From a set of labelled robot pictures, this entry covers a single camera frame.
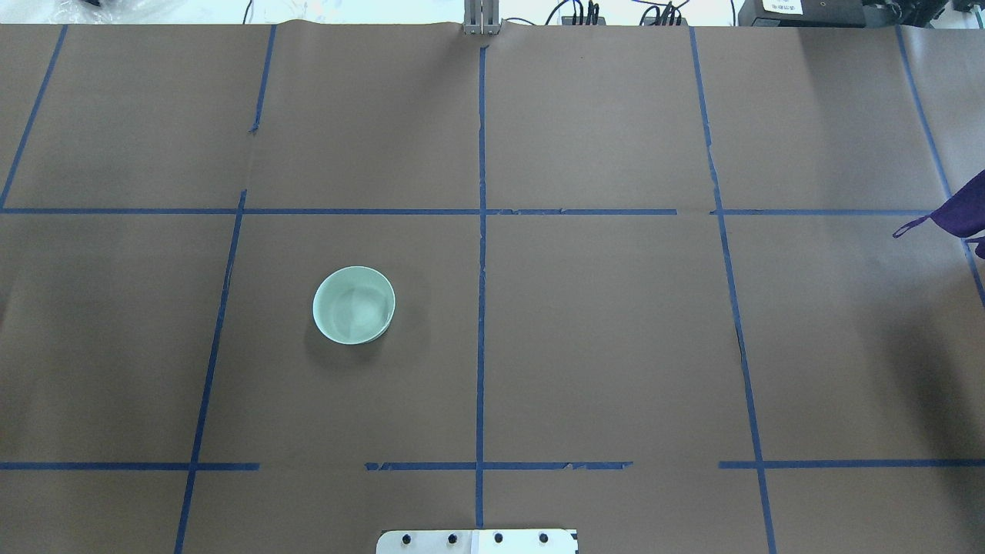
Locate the aluminium frame post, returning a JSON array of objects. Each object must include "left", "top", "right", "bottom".
[{"left": 463, "top": 0, "right": 502, "bottom": 36}]

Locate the purple microfiber cloth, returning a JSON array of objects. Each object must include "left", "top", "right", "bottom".
[{"left": 892, "top": 171, "right": 984, "bottom": 259}]

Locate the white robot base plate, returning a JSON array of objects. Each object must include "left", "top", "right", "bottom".
[{"left": 376, "top": 529, "right": 579, "bottom": 553}]

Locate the light green bowl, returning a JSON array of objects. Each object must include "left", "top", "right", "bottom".
[{"left": 311, "top": 265, "right": 396, "bottom": 345}]

